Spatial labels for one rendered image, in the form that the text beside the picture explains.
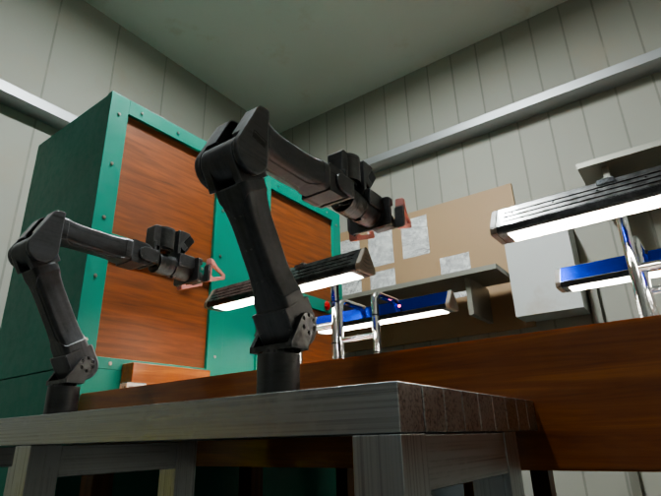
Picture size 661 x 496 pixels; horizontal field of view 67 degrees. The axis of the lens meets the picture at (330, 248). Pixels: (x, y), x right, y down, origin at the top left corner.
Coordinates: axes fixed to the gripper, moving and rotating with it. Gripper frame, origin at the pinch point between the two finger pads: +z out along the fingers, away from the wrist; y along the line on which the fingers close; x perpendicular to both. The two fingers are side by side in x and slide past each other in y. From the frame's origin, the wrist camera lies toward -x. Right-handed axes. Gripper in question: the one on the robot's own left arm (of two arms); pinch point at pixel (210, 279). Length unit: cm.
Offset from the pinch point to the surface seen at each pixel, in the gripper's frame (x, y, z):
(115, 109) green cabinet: -65, 34, -19
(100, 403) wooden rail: 34.4, 22.5, -15.6
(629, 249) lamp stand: 7, -104, 29
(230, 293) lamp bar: 0.3, 5.5, 13.1
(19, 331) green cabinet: 8, 73, -19
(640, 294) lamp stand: 17, -104, 29
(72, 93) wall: -162, 168, 22
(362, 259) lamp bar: 0.0, -44.3, 13.1
